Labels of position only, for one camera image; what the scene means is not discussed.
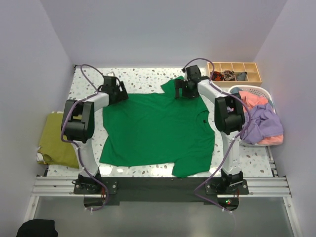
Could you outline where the purple t-shirt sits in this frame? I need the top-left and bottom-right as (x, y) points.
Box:
(241, 103), (284, 146)

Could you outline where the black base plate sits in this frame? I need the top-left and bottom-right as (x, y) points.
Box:
(72, 177), (249, 210)

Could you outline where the pink t-shirt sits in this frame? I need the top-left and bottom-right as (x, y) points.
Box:
(238, 90), (284, 146)

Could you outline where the aluminium rail frame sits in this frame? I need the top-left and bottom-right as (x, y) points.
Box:
(24, 147), (301, 237)

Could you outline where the olive folded t-shirt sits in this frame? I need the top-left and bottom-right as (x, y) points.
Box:
(37, 112), (79, 169)

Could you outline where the blue grey garment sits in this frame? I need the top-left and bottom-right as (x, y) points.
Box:
(231, 90), (239, 95)

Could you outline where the white laundry basket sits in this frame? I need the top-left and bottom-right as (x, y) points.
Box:
(228, 85), (279, 147)

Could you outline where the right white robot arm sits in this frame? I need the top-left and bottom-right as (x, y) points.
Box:
(175, 65), (245, 194)

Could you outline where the green t-shirt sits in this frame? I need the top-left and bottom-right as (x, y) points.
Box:
(99, 80), (215, 178)

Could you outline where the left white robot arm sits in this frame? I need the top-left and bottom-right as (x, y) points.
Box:
(61, 76), (128, 194)

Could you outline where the brown patterned rolled sock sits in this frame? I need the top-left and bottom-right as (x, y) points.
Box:
(222, 70), (236, 81)

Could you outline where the orange black rolled sock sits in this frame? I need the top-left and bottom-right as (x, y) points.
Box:
(211, 71), (223, 81)

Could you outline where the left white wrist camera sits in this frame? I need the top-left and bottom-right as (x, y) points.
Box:
(106, 72), (116, 77)

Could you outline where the dark grey rolled sock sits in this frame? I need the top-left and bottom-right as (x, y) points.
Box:
(235, 72), (247, 81)

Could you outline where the wooden compartment tray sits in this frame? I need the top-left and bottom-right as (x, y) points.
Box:
(206, 62), (262, 87)

